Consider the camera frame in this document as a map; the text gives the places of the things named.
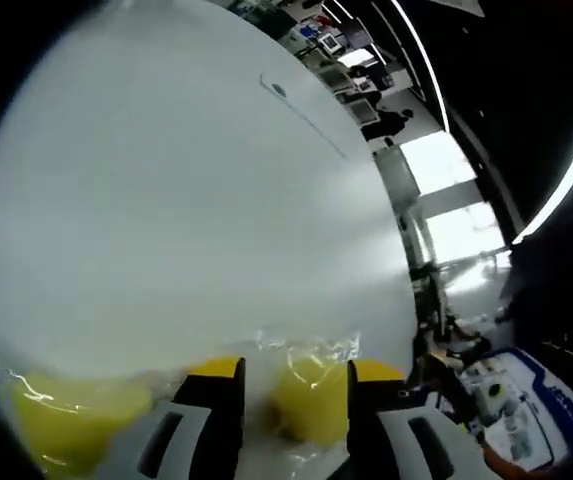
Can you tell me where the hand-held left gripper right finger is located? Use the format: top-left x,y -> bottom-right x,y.
346,358 -> 505,480

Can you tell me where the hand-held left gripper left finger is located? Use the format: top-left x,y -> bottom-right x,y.
93,355 -> 247,480

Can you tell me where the round yellow silicone block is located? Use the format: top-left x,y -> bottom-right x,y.
258,329 -> 362,446

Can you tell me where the rectangular yellow silicone block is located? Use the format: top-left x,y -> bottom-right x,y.
9,368 -> 156,467

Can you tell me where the bright ceiling light strip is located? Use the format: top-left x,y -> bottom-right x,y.
510,110 -> 573,246

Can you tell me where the white office chair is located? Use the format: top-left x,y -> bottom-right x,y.
349,97 -> 382,127

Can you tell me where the long curved ceiling light strip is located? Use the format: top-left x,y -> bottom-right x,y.
390,0 -> 451,134

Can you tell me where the blue framed wall poster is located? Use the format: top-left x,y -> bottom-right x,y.
465,347 -> 573,470

